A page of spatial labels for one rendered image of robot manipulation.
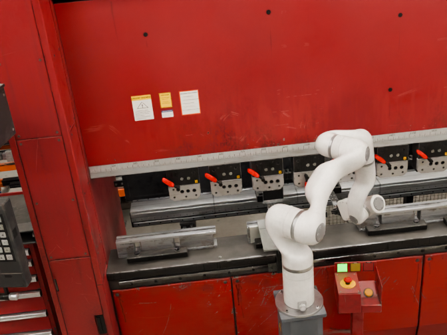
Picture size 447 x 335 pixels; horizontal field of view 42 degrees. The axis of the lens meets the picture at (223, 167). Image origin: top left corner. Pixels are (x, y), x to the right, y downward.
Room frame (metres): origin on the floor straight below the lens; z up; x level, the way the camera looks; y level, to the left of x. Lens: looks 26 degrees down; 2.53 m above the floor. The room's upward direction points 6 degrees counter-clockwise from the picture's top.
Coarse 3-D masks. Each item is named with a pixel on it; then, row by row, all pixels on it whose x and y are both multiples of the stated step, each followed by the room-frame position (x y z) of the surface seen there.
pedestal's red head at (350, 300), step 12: (336, 264) 2.26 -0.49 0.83; (348, 264) 2.25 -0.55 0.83; (336, 276) 2.24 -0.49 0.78; (348, 276) 2.23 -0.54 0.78; (336, 288) 2.19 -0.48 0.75; (348, 288) 2.13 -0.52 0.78; (360, 288) 2.13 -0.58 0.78; (372, 288) 2.18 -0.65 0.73; (336, 300) 2.19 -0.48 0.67; (348, 300) 2.10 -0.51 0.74; (360, 300) 2.10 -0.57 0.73; (372, 300) 2.12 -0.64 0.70; (348, 312) 2.10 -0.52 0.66
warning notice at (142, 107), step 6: (132, 96) 2.42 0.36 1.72; (138, 96) 2.42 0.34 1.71; (144, 96) 2.42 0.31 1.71; (150, 96) 2.42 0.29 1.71; (132, 102) 2.42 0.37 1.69; (138, 102) 2.42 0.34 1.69; (144, 102) 2.42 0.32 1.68; (150, 102) 2.42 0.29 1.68; (138, 108) 2.42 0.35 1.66; (144, 108) 2.42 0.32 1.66; (150, 108) 2.42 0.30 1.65; (138, 114) 2.42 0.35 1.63; (144, 114) 2.42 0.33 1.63; (150, 114) 2.42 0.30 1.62
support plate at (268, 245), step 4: (260, 220) 2.45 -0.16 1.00; (264, 220) 2.45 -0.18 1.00; (260, 224) 2.42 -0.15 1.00; (264, 224) 2.41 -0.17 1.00; (260, 228) 2.38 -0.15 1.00; (260, 232) 2.35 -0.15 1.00; (264, 232) 2.34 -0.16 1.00; (260, 236) 2.32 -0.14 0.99; (264, 236) 2.31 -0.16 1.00; (268, 236) 2.30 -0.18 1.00; (264, 240) 2.27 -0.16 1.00; (268, 240) 2.27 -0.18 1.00; (264, 244) 2.24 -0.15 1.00; (268, 244) 2.24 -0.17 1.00; (272, 244) 2.23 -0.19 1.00; (264, 248) 2.21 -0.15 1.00; (268, 248) 2.21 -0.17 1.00; (272, 248) 2.20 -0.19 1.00; (276, 248) 2.20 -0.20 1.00
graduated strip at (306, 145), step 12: (408, 132) 2.45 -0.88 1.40; (420, 132) 2.46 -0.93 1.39; (432, 132) 2.46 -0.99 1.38; (444, 132) 2.46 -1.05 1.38; (300, 144) 2.44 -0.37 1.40; (312, 144) 2.44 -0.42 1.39; (192, 156) 2.43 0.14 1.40; (204, 156) 2.43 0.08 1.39; (216, 156) 2.43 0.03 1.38; (228, 156) 2.43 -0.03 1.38; (240, 156) 2.43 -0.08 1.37; (96, 168) 2.42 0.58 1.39; (108, 168) 2.42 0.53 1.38; (120, 168) 2.42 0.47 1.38
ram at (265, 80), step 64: (64, 0) 2.48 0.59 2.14; (128, 0) 2.42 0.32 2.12; (192, 0) 2.43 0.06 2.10; (256, 0) 2.44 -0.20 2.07; (320, 0) 2.44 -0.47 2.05; (384, 0) 2.45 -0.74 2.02; (128, 64) 2.42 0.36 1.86; (192, 64) 2.43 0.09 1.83; (256, 64) 2.44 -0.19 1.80; (320, 64) 2.44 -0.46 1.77; (384, 64) 2.45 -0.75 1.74; (128, 128) 2.42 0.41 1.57; (192, 128) 2.43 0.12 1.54; (256, 128) 2.44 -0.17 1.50; (320, 128) 2.44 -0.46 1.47; (384, 128) 2.45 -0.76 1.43
